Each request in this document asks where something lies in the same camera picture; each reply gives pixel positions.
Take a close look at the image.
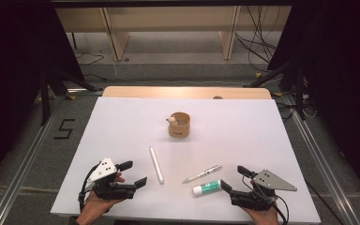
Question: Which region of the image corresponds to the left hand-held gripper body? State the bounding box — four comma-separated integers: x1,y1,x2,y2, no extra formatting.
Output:
86,157,138,201

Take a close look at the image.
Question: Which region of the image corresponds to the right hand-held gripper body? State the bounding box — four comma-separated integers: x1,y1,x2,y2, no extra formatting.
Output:
229,169,298,212

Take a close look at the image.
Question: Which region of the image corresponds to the silver pen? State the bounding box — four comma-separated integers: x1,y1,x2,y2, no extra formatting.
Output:
182,164,224,185

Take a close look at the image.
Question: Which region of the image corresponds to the person's right hand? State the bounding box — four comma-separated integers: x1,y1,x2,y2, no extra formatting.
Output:
242,204,280,225

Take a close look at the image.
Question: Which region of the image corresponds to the person's left hand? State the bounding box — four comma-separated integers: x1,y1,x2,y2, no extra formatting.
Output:
75,172,127,225

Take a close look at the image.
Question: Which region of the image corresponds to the white board table cover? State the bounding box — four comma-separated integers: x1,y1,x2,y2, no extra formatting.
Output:
50,96,322,224

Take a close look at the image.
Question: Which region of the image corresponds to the black tripod stand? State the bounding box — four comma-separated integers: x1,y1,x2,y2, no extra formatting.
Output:
243,59,308,121
38,67,104,126

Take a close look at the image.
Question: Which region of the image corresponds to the black curtain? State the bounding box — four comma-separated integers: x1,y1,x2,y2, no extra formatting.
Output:
266,4,360,207
0,6,85,191

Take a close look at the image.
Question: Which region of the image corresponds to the light wooden desk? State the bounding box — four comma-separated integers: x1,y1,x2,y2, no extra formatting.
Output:
55,6,293,62

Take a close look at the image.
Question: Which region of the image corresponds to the left hand-held gripper cable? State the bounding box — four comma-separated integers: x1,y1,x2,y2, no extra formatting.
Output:
78,163,102,214

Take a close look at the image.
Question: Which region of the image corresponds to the hand-held gripper cable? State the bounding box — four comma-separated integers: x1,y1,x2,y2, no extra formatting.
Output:
78,163,102,214
242,176,290,225

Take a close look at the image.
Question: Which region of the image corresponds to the right hand-held gripper cable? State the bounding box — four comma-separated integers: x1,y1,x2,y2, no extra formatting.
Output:
242,176,290,225

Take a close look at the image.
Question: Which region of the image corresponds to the metal floor rail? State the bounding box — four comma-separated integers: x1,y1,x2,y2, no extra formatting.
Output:
0,97,67,225
282,93,360,225

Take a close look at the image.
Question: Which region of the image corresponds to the thin black floor cable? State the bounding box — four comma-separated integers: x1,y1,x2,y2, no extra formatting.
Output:
74,52,106,67

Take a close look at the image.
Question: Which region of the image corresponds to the bundle of black cables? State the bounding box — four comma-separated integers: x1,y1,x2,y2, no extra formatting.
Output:
233,5,282,73

